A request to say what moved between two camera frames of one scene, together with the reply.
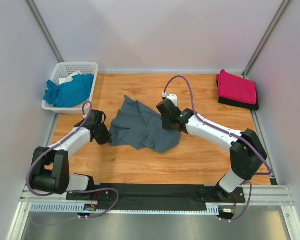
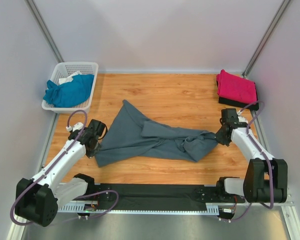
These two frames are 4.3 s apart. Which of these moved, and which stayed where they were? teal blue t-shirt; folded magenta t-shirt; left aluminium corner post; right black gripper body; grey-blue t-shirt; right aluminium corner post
Moved: grey-blue t-shirt; right black gripper body
Stayed: teal blue t-shirt; folded magenta t-shirt; right aluminium corner post; left aluminium corner post
